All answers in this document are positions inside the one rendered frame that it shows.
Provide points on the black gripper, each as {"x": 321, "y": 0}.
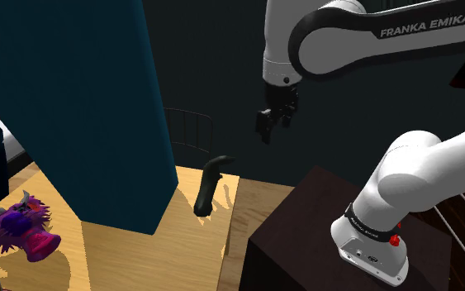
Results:
{"x": 281, "y": 96}

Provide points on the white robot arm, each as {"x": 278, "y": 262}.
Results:
{"x": 409, "y": 177}

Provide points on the dark brown robot stand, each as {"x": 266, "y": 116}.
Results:
{"x": 296, "y": 241}

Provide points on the light wooden table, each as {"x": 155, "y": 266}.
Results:
{"x": 167, "y": 258}

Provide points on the large dark teal box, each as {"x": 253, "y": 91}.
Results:
{"x": 79, "y": 104}

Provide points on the white thin rod rack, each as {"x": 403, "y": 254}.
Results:
{"x": 463, "y": 225}

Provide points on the purple spiky monster toy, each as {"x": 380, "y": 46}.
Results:
{"x": 18, "y": 229}

